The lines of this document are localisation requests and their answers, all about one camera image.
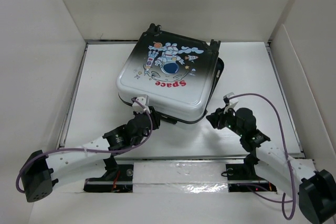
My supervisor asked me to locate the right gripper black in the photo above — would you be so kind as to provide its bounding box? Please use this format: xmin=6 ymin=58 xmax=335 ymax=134
xmin=205 ymin=105 xmax=244 ymax=137

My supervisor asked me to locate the black white space-print suitcase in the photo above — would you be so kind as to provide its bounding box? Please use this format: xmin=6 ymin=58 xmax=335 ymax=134
xmin=116 ymin=23 xmax=224 ymax=124

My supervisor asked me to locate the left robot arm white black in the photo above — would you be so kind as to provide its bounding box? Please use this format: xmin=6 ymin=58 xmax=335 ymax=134
xmin=15 ymin=106 xmax=161 ymax=202

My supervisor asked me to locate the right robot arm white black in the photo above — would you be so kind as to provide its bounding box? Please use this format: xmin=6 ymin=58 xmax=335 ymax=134
xmin=206 ymin=108 xmax=335 ymax=223

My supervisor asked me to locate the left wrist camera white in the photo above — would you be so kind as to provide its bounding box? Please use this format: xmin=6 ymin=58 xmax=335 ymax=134
xmin=131 ymin=94 xmax=149 ymax=113

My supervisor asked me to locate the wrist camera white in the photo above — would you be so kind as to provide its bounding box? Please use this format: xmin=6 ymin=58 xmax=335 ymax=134
xmin=131 ymin=94 xmax=149 ymax=113
xmin=223 ymin=92 xmax=238 ymax=109

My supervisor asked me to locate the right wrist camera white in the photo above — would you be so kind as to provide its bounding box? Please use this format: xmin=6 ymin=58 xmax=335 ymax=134
xmin=223 ymin=92 xmax=238 ymax=109

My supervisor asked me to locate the aluminium front rail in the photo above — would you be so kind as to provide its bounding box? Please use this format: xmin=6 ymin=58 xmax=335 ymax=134
xmin=52 ymin=154 xmax=307 ymax=163

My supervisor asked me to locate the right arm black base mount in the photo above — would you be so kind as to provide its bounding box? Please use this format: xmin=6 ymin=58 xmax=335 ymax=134
xmin=221 ymin=164 xmax=277 ymax=193

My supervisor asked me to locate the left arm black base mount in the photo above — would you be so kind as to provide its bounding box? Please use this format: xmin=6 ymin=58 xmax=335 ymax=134
xmin=83 ymin=164 xmax=134 ymax=193

